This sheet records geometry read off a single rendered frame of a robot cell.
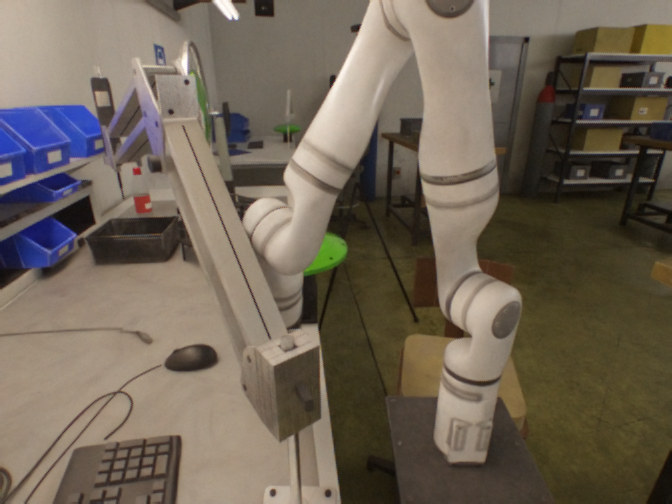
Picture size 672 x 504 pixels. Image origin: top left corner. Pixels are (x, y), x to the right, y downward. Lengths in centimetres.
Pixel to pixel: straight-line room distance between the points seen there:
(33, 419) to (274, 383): 57
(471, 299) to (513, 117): 585
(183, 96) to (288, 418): 40
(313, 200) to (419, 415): 53
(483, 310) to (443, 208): 16
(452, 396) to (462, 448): 10
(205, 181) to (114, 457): 43
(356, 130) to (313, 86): 514
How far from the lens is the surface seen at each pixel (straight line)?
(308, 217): 45
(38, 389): 97
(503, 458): 82
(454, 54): 44
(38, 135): 158
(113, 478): 70
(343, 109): 45
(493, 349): 63
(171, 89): 55
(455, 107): 45
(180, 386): 84
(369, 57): 49
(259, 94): 558
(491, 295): 59
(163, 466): 69
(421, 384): 127
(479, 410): 70
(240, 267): 46
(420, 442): 80
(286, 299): 56
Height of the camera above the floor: 144
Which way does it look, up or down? 22 degrees down
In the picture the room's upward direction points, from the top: straight up
